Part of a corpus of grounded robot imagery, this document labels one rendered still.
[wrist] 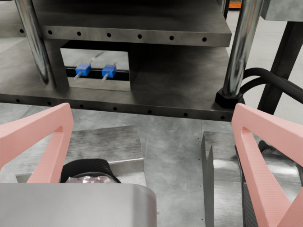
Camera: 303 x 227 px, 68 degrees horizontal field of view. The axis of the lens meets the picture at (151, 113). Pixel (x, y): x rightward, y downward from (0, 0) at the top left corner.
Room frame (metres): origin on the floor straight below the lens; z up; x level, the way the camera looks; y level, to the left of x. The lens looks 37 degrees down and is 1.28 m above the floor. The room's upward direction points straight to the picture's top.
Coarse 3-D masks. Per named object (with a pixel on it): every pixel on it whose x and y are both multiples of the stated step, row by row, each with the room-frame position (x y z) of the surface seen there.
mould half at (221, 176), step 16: (208, 144) 0.42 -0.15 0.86; (224, 144) 0.42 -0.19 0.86; (208, 160) 0.34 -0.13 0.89; (224, 160) 0.30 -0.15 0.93; (272, 160) 0.30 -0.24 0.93; (288, 160) 0.30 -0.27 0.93; (208, 176) 0.31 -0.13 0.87; (224, 176) 0.27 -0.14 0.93; (288, 176) 0.27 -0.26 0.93; (208, 192) 0.28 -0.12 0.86; (224, 192) 0.24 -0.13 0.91; (240, 192) 0.24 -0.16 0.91; (288, 192) 0.24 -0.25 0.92; (208, 208) 0.25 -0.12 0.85; (224, 208) 0.22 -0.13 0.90; (240, 208) 0.22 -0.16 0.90; (208, 224) 0.22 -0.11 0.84; (224, 224) 0.20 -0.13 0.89; (240, 224) 0.20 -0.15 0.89
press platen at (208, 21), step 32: (32, 0) 1.33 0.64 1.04; (64, 0) 1.34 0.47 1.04; (96, 0) 1.34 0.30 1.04; (128, 0) 1.34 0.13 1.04; (160, 0) 1.34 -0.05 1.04; (192, 0) 1.34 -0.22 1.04; (0, 32) 0.89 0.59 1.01; (64, 32) 0.85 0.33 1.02; (96, 32) 0.84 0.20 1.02; (128, 32) 0.82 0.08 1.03; (160, 32) 0.80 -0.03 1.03; (192, 32) 0.79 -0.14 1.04; (224, 32) 0.78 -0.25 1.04
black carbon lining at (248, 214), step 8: (264, 144) 0.33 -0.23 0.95; (264, 152) 0.32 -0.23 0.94; (272, 152) 0.32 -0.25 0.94; (280, 152) 0.32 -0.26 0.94; (240, 168) 0.28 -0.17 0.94; (240, 176) 0.27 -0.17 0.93; (248, 192) 0.24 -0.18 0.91; (248, 200) 0.23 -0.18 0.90; (248, 208) 0.22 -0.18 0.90; (248, 216) 0.21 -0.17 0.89; (248, 224) 0.20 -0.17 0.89; (256, 224) 0.20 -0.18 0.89
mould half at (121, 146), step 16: (112, 128) 0.43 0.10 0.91; (128, 128) 0.43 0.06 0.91; (80, 144) 0.37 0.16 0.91; (96, 144) 0.37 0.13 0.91; (112, 144) 0.37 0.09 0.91; (128, 144) 0.37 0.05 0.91; (32, 160) 0.32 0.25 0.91; (64, 160) 0.32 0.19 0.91; (112, 160) 0.32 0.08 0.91; (128, 160) 0.32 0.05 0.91; (16, 176) 0.28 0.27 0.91; (128, 176) 0.31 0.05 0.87; (144, 176) 0.31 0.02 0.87
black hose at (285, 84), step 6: (246, 72) 0.75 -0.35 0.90; (252, 72) 0.73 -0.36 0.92; (258, 72) 0.71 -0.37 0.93; (264, 72) 0.69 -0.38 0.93; (270, 72) 0.68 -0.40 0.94; (264, 78) 0.68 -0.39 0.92; (270, 78) 0.66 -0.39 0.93; (276, 78) 0.65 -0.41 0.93; (276, 84) 0.63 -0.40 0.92; (282, 84) 0.62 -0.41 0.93; (288, 84) 0.62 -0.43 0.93; (282, 90) 0.61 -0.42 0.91; (288, 90) 0.60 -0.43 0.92; (294, 90) 0.59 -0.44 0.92; (294, 96) 0.58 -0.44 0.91; (300, 96) 0.57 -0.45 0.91; (300, 102) 0.57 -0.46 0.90
